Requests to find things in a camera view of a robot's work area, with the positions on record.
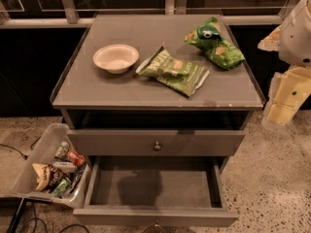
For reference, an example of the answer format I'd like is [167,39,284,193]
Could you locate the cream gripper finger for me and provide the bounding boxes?
[258,26,281,51]

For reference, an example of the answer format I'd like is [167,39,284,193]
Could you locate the grey drawer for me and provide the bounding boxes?
[74,156,239,227]
[67,129,245,156]

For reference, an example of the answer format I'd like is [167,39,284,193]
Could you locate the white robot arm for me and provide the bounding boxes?
[258,0,311,125]

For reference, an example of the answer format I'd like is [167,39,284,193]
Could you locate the grey wooden drawer cabinet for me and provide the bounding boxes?
[49,14,267,157]

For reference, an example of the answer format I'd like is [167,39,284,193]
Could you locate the grey top drawer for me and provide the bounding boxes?
[67,129,245,156]

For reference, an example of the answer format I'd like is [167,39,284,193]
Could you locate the crumpled green chip bag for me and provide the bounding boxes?
[185,17,245,70]

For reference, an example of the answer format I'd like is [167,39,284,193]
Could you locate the flat green chip bag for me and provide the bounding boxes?
[136,47,210,97]

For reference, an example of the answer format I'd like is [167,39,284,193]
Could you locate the white paper bowl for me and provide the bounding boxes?
[93,44,139,74]

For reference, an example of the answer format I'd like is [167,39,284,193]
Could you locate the orange red soda can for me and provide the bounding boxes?
[67,149,86,167]

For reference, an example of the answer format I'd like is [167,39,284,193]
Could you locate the dark blue snack packet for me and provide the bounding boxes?
[69,163,86,193]

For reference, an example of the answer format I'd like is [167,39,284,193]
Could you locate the green soda can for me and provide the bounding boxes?
[54,142,70,160]

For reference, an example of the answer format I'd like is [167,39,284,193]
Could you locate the silver soda can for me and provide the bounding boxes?
[52,161,77,174]

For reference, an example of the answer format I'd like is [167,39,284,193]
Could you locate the clear plastic storage bin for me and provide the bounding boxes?
[12,123,90,209]

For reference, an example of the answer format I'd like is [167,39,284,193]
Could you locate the green snack packet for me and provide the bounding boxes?
[52,178,71,198]

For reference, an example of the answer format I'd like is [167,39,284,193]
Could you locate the brown snack bag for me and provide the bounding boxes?
[32,163,66,191]

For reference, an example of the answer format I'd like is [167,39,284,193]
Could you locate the metal window railing frame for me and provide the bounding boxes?
[0,0,299,28]

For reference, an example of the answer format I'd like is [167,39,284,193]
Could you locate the black floor cable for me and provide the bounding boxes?
[0,136,42,161]

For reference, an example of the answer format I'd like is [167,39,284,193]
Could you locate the blue floor cable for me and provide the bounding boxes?
[17,202,91,233]

